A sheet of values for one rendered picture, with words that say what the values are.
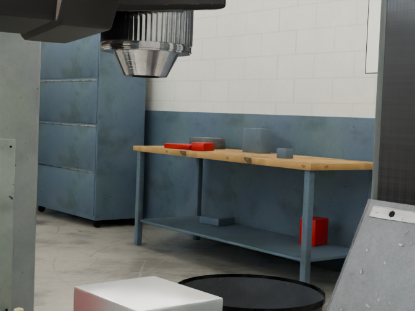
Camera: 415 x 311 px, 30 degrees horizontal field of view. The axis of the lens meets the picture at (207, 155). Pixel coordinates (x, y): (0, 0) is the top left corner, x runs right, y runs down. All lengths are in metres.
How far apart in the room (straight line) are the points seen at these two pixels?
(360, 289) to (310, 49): 5.57
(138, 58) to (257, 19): 6.41
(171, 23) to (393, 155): 0.41
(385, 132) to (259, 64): 5.97
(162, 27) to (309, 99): 5.87
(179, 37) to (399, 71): 0.39
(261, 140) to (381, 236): 5.44
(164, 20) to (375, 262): 0.41
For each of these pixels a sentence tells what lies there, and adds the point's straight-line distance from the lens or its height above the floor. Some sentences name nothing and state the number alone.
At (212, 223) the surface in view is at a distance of 6.56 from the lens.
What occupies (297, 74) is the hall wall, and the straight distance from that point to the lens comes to 6.35.
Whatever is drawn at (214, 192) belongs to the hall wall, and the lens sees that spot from 7.13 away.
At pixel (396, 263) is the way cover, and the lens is 0.71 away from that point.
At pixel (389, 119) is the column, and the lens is 0.75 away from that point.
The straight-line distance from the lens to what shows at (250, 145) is 6.25.
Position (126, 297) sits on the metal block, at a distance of 0.38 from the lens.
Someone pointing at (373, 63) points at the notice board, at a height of 1.60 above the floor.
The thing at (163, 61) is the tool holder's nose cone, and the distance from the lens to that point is 0.38.
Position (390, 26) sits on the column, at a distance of 0.76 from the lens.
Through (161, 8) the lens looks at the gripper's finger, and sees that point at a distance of 0.37.
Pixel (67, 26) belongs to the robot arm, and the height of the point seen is 1.21.
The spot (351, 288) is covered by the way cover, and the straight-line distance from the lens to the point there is 0.73.
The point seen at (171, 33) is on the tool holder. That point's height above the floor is 1.21.
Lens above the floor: 1.17
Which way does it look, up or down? 3 degrees down
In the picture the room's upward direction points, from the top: 2 degrees clockwise
